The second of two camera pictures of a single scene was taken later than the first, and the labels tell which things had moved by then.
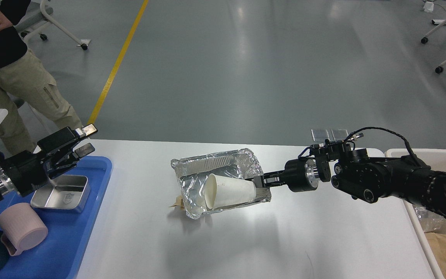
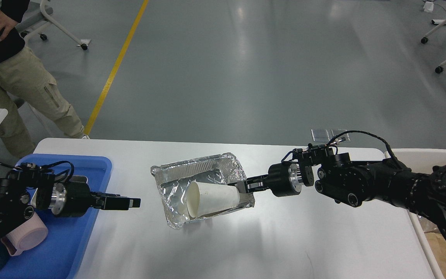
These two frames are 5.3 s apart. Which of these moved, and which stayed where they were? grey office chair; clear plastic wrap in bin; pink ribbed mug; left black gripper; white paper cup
Moved: left black gripper
Stayed: pink ribbed mug; clear plastic wrap in bin; white paper cup; grey office chair
